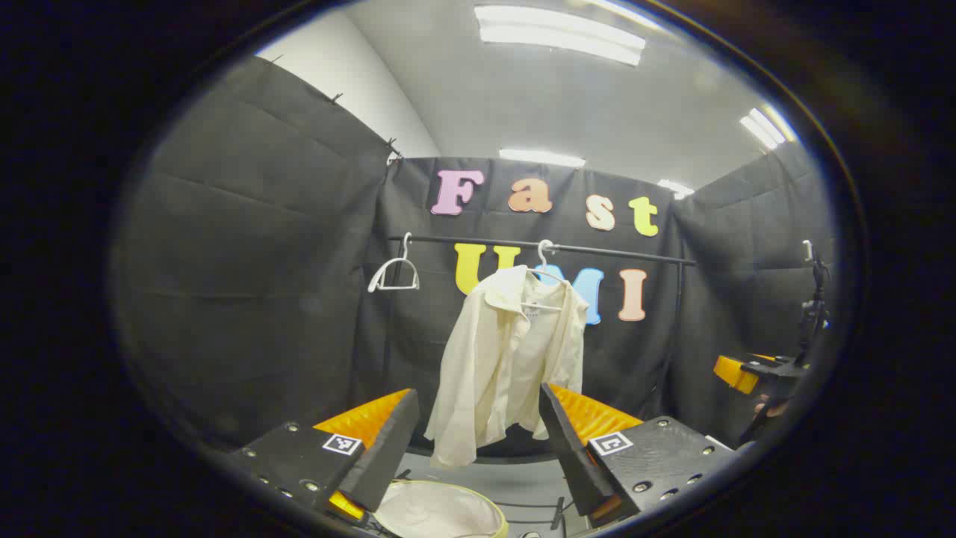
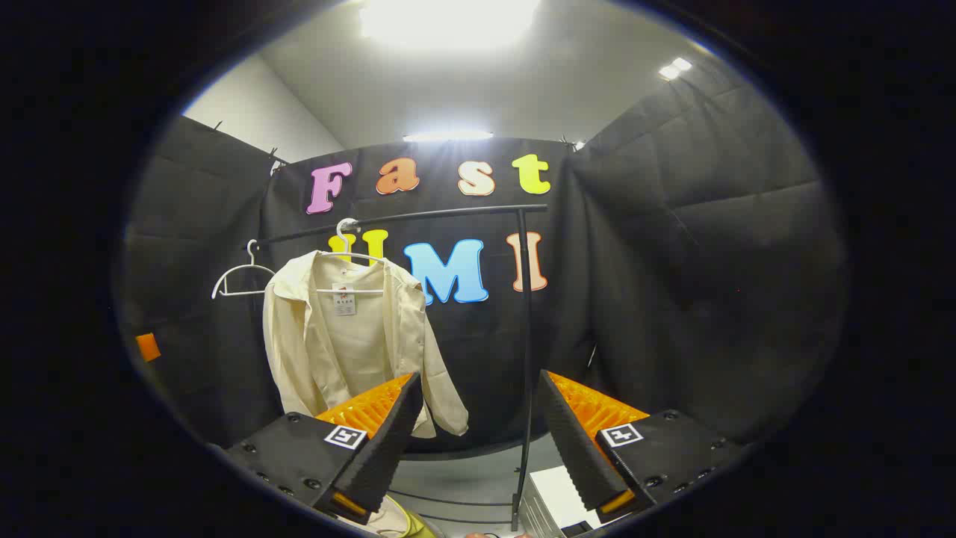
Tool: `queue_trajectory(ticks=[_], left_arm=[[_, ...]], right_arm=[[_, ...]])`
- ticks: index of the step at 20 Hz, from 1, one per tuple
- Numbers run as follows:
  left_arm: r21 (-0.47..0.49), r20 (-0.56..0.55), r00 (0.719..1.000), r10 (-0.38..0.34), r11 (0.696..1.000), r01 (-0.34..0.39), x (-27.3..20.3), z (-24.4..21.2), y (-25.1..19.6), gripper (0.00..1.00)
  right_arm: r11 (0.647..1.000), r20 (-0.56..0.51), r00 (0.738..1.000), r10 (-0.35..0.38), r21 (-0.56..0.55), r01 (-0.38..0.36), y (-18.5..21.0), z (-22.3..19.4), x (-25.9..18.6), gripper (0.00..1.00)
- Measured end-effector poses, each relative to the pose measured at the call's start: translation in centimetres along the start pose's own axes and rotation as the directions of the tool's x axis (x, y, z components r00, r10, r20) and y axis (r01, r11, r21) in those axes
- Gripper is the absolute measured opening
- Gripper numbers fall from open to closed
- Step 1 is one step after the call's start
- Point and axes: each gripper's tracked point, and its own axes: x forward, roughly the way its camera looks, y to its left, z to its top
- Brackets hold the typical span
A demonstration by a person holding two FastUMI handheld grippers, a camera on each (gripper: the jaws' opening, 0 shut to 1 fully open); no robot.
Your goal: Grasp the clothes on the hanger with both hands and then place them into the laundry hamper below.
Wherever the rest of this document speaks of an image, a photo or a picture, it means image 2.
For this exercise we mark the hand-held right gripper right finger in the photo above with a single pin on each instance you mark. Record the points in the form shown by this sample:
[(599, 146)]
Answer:
[(575, 448)]

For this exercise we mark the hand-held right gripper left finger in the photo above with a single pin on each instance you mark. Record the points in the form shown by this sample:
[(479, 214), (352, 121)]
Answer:
[(388, 448)]

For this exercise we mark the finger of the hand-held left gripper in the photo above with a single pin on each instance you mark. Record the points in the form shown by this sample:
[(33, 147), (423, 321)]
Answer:
[(148, 347)]

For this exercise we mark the cream shirt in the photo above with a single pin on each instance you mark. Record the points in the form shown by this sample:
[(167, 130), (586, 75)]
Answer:
[(358, 336)]

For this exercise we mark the white plastic hanger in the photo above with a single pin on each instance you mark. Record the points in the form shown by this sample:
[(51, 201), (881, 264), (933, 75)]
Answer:
[(243, 293)]

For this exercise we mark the black clothes rack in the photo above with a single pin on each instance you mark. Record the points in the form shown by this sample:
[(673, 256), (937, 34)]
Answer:
[(525, 336)]

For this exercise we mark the white hanger with taped hook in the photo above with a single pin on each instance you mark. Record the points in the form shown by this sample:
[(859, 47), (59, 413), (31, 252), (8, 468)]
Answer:
[(358, 256)]

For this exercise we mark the white box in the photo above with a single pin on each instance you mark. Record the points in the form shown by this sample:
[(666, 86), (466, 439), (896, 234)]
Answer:
[(556, 489)]

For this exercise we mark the black backdrop cloth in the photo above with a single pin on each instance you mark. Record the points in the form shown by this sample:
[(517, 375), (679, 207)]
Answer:
[(672, 261)]

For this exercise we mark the long ceiling light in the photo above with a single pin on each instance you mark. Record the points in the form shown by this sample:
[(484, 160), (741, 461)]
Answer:
[(448, 136)]

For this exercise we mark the small ceiling light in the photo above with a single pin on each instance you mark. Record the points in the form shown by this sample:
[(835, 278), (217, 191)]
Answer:
[(674, 69)]

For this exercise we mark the large ceiling light panel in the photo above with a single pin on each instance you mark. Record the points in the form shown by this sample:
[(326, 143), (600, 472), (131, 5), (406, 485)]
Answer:
[(448, 22)]

